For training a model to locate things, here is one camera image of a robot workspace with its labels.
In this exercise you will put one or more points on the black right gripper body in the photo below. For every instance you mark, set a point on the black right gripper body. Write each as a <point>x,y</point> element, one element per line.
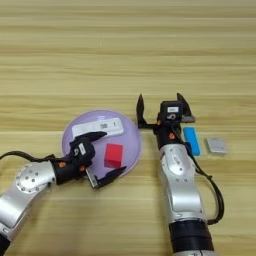
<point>170,135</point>

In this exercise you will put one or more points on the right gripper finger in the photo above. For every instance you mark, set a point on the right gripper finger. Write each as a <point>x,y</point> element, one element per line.
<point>140,111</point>
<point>186,111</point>

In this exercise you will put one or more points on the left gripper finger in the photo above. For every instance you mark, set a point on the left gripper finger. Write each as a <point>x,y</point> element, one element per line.
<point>92,136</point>
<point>111,175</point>

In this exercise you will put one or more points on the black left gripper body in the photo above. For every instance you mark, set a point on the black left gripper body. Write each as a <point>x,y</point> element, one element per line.
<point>70,168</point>

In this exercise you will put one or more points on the white test cassette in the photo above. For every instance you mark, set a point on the white test cassette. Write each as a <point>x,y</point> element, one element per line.
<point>100,126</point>

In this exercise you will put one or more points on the red cube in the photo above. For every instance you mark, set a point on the red cube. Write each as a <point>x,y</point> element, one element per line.
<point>113,154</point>

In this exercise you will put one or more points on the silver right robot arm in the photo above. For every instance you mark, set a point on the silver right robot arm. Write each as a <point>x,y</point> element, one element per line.
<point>181,186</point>

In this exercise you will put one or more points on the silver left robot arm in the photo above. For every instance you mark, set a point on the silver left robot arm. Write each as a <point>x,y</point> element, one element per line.
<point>26,190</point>

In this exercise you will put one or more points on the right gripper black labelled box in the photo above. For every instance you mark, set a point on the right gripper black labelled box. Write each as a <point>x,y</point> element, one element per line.
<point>171,111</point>

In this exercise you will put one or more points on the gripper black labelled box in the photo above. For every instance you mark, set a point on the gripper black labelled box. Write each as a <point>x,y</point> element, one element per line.
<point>81,150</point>
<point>171,111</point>

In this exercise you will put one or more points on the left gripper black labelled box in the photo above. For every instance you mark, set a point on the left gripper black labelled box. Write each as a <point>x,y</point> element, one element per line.
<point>81,150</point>

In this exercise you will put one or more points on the blue rectangular block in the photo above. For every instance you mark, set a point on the blue rectangular block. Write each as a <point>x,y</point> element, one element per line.
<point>192,140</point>

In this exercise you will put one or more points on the round purple plate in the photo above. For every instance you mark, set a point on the round purple plate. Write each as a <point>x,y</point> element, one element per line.
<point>131,150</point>

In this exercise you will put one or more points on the grey square block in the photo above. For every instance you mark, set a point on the grey square block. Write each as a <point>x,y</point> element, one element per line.
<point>216,145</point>

